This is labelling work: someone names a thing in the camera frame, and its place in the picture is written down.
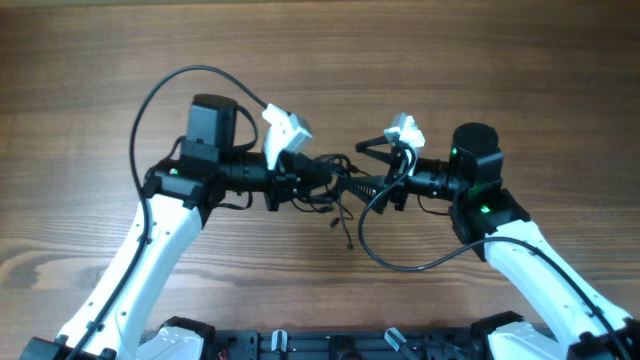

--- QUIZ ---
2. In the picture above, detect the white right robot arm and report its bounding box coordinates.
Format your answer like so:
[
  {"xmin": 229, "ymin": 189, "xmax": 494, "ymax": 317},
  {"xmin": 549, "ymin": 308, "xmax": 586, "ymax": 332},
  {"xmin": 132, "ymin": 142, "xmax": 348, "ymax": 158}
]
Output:
[{"xmin": 347, "ymin": 123, "xmax": 639, "ymax": 359}]

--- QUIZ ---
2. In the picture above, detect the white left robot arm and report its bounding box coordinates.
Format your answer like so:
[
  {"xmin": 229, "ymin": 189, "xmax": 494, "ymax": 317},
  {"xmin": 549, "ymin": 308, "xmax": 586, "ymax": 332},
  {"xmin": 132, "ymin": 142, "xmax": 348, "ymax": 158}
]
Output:
[{"xmin": 21, "ymin": 94, "xmax": 333, "ymax": 359}]

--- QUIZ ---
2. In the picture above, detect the black camera cable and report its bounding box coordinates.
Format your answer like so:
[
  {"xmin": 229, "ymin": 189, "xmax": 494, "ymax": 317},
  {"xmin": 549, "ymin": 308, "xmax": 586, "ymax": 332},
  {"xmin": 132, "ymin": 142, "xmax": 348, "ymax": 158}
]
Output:
[
  {"xmin": 64, "ymin": 64, "xmax": 269, "ymax": 360},
  {"xmin": 357, "ymin": 144, "xmax": 631, "ymax": 360}
]

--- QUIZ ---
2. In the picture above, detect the black left camera cable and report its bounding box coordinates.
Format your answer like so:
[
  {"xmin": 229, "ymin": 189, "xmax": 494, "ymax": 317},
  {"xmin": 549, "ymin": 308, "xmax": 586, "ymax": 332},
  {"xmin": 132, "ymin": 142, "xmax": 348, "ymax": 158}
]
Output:
[{"xmin": 64, "ymin": 64, "xmax": 269, "ymax": 360}]

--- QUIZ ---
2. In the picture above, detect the black cable bundle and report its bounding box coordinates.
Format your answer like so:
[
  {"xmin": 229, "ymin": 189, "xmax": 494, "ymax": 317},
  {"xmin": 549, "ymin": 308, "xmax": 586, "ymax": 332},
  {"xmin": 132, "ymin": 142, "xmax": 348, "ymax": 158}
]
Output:
[{"xmin": 289, "ymin": 153, "xmax": 374, "ymax": 251}]

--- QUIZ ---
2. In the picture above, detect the black right camera cable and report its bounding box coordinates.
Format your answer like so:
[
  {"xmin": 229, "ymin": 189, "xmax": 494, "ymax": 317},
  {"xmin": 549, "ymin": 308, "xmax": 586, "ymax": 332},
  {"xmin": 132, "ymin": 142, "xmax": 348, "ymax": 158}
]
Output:
[{"xmin": 357, "ymin": 144, "xmax": 631, "ymax": 360}]

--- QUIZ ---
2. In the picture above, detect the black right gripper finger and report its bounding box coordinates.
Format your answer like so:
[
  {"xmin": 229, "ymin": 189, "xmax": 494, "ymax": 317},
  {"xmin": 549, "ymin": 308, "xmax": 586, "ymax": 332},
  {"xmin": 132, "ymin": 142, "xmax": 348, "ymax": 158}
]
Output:
[
  {"xmin": 333, "ymin": 175, "xmax": 387, "ymax": 205},
  {"xmin": 355, "ymin": 135, "xmax": 393, "ymax": 163}
]

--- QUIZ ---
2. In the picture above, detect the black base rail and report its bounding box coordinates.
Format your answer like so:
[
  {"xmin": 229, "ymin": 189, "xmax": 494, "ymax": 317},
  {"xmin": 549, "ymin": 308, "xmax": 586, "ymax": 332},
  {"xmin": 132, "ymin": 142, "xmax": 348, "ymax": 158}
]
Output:
[{"xmin": 203, "ymin": 328, "xmax": 492, "ymax": 360}]

